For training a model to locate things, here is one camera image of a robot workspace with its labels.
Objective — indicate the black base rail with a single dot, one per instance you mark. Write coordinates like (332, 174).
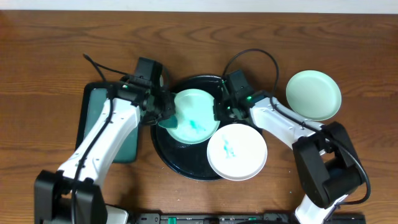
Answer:
(155, 218)

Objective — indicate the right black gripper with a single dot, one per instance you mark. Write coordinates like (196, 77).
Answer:
(219, 109)

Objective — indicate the green and yellow sponge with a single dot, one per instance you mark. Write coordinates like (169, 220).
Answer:
(169, 123)

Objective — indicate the mint plate with stain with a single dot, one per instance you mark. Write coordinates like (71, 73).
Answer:
(195, 117)

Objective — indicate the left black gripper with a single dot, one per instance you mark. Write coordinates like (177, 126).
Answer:
(168, 106)

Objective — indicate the black rectangular sponge tray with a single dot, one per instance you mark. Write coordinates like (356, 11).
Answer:
(94, 96)

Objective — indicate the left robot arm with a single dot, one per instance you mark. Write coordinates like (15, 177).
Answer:
(73, 194)

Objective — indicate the white plate with stain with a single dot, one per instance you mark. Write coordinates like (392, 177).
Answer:
(237, 152)

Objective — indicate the round black tray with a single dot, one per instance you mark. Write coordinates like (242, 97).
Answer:
(190, 160)

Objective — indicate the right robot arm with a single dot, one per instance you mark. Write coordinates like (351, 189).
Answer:
(328, 166)

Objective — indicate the mint green plate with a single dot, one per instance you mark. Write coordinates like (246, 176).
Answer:
(314, 95)

